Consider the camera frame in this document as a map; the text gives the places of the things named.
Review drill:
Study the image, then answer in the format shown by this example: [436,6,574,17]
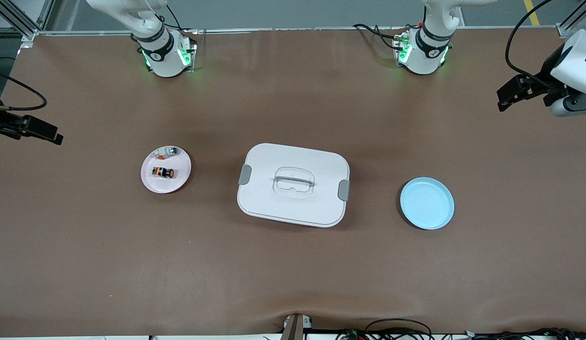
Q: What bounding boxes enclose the light blue plate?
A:
[400,177,455,230]

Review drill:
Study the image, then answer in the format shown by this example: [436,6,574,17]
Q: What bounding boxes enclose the pink plate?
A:
[141,145,192,194]

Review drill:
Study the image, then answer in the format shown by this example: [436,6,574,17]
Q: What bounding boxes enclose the white lidded storage box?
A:
[237,143,351,228]

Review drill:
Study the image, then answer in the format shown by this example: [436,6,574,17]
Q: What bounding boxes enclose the brown table mat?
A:
[0,27,586,337]

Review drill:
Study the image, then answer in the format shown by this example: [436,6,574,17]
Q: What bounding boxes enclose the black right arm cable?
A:
[0,66,48,112]

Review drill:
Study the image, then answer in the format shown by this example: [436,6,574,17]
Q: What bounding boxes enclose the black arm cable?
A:
[505,0,579,85]
[0,66,48,112]

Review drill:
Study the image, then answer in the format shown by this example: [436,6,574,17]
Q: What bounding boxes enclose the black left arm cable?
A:
[505,0,579,85]

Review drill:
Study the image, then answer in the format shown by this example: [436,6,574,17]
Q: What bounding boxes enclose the aluminium frame post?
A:
[557,0,586,38]
[0,0,55,41]

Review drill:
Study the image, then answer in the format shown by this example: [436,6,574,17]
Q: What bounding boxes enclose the white clear switch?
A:
[151,147,180,161]

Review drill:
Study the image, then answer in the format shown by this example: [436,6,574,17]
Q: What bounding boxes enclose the black base cable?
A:
[353,23,409,51]
[164,4,199,34]

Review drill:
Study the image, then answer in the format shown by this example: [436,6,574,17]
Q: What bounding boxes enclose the aluminium table edge rail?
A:
[38,26,558,36]

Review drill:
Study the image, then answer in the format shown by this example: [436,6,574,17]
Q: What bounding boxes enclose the black cable bundle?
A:
[463,327,586,340]

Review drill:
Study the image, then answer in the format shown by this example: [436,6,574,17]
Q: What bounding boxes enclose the black cable loop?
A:
[364,318,433,340]

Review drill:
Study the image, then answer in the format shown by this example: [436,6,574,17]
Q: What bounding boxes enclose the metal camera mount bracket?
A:
[280,313,313,340]

